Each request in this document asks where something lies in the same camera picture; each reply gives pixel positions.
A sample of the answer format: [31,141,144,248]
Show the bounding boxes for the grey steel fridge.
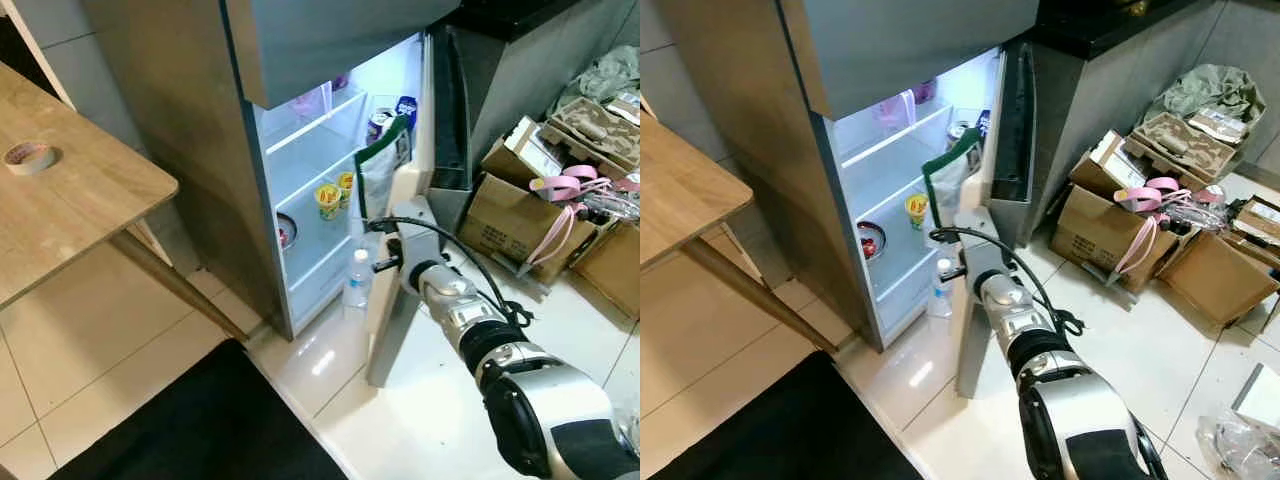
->
[655,0,1041,401]
[80,0,471,391]

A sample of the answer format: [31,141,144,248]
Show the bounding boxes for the brown pulp packing tray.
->
[540,95,641,171]
[1125,110,1251,186]

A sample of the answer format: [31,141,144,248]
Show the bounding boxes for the white cap water bottle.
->
[343,248,374,311]
[925,258,953,319]

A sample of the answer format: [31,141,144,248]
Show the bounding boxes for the cardboard box white label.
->
[1068,130,1151,196]
[480,115,566,186]

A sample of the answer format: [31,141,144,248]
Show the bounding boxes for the plain cardboard box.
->
[570,220,641,321]
[1155,230,1280,326]

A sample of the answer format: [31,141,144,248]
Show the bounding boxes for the grey green cloth bag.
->
[1160,62,1266,126]
[555,45,641,111]

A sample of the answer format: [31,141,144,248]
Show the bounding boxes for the black floor mat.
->
[650,350,926,480]
[45,340,346,480]

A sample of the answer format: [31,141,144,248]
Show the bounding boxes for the beige tape roll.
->
[3,141,59,177]

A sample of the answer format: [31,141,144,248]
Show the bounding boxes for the clear bag green trim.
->
[355,115,413,219]
[920,127,986,218]

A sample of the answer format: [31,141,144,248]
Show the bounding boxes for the white flat board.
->
[1230,362,1280,426]

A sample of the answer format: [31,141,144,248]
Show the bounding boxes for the pink strap bundle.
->
[1112,175,1183,278]
[528,165,613,273]

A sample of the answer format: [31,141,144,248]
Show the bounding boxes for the clear plastic bag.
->
[1195,405,1280,480]

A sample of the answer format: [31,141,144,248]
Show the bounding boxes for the wooden dining table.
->
[640,95,836,353]
[0,62,246,341]

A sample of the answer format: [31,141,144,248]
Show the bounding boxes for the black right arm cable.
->
[365,215,536,333]
[928,225,1088,338]

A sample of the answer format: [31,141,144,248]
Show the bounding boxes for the printed open cardboard box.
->
[460,172,571,286]
[1048,182,1161,293]

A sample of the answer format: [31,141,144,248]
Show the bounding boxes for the pink plastic container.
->
[878,92,919,126]
[290,85,336,121]

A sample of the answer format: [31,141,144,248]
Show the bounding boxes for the grey cabinet black countertop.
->
[430,0,641,191]
[1025,0,1280,251]

